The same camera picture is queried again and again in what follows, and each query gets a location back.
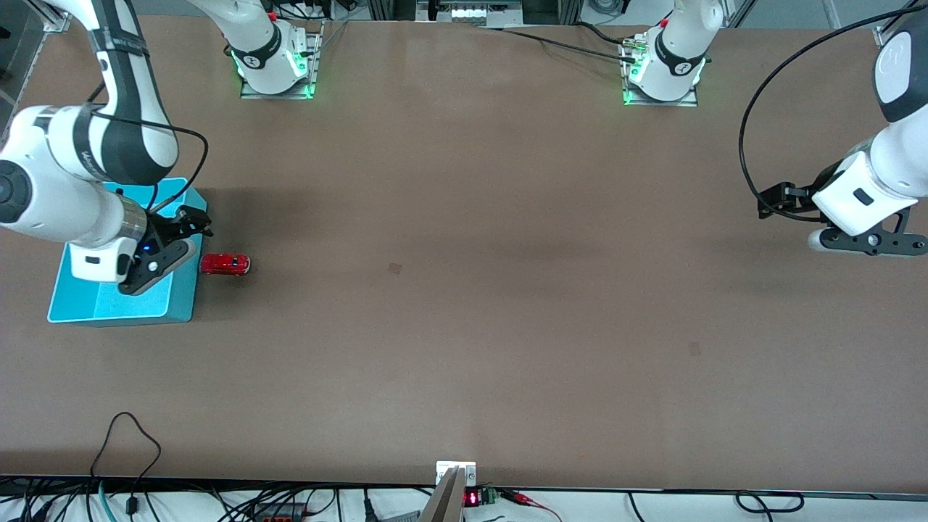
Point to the red display electronics module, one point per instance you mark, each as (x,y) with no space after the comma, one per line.
(471,498)

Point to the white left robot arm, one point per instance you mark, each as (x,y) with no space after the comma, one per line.
(899,152)

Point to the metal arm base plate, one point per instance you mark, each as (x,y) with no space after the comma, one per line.
(317,65)
(689,103)

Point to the black metal rack frame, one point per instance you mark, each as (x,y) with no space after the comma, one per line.
(544,11)

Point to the red beetle toy car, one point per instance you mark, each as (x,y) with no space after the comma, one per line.
(225,264)

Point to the blue plastic box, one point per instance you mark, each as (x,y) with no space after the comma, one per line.
(109,308)

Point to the aluminium frame corner bracket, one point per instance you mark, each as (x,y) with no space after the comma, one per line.
(881,35)
(54,22)

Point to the grey aluminium camera bar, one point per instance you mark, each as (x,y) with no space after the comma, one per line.
(444,504)

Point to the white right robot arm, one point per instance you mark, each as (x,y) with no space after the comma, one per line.
(43,188)

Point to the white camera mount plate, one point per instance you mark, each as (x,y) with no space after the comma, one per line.
(444,467)

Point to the white lit device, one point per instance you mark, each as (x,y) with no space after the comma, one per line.
(471,12)

